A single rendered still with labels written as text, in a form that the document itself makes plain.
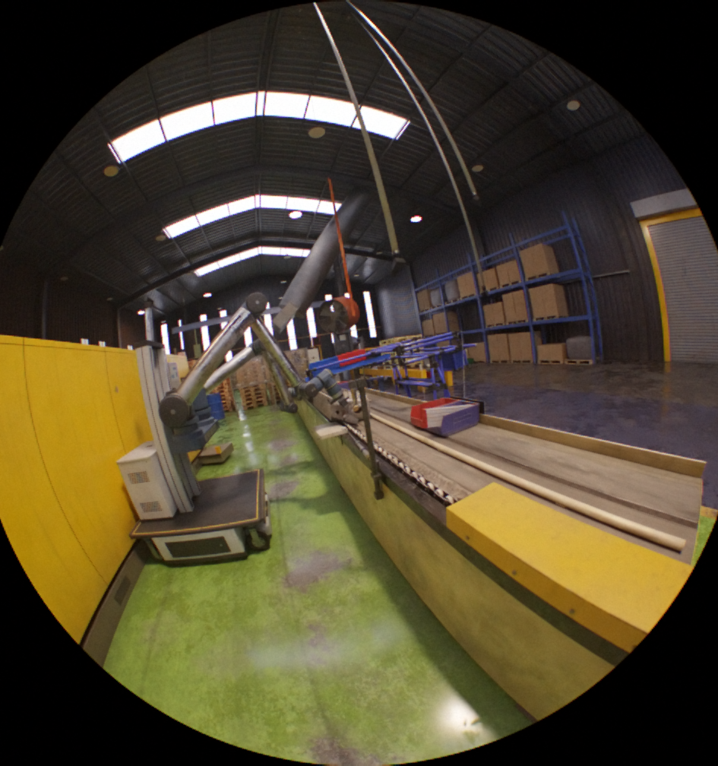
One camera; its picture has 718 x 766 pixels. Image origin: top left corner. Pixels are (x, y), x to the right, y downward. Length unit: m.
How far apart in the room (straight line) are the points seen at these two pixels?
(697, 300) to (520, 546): 10.44
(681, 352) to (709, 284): 2.52
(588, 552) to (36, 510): 2.23
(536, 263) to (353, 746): 11.32
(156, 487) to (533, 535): 2.21
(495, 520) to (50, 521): 2.10
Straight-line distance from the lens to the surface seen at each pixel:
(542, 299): 10.60
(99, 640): 2.12
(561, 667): 0.88
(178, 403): 1.61
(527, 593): 0.73
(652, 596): 0.69
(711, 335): 10.83
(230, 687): 1.59
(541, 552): 0.69
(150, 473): 2.17
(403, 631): 1.50
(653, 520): 1.04
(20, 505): 1.79
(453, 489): 1.10
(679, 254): 10.94
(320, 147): 11.25
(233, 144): 11.06
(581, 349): 9.99
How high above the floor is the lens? 1.34
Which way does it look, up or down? 7 degrees down
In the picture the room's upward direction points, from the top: 9 degrees counter-clockwise
